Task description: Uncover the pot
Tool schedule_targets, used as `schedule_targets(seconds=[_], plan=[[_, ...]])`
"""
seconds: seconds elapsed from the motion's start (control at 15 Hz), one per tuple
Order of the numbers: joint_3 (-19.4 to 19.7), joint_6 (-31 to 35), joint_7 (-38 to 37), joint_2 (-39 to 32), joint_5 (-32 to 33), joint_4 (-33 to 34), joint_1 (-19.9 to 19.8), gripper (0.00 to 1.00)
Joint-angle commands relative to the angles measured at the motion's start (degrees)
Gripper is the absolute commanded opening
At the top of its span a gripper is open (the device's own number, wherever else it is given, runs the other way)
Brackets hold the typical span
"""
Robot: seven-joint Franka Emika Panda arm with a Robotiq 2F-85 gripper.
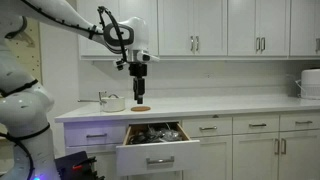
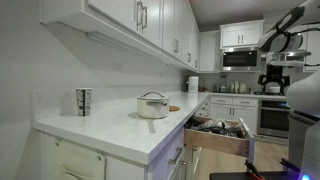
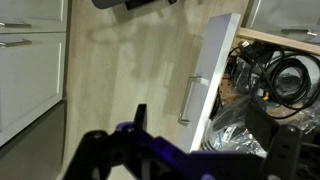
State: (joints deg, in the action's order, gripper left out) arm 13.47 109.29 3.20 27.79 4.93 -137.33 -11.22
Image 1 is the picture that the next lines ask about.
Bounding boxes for round cork trivet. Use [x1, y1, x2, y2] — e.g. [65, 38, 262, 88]
[131, 106, 151, 112]

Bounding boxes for black items in drawer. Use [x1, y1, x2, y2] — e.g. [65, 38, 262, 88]
[129, 124, 182, 145]

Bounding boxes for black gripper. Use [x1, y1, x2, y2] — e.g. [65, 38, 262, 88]
[129, 63, 147, 104]

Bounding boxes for white appliance on counter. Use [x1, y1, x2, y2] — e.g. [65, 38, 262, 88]
[295, 69, 320, 100]

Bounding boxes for black red robot base cart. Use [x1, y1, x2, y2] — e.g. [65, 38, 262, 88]
[55, 151, 105, 180]

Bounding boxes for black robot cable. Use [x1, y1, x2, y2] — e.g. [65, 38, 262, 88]
[20, 0, 129, 64]

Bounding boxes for white cabinets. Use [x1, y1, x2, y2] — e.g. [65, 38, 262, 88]
[77, 0, 319, 60]
[57, 111, 320, 180]

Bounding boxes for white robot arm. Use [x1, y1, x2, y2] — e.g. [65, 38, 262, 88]
[0, 0, 152, 180]

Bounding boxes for white upper cabinets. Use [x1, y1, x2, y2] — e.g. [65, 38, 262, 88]
[77, 0, 319, 60]

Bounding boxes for cream pot with steel handle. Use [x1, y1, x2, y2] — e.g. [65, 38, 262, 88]
[78, 96, 126, 113]

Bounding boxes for open white drawer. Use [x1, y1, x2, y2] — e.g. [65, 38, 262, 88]
[116, 122, 200, 176]

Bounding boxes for white lower cabinets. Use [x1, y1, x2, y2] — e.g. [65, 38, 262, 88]
[57, 111, 320, 180]

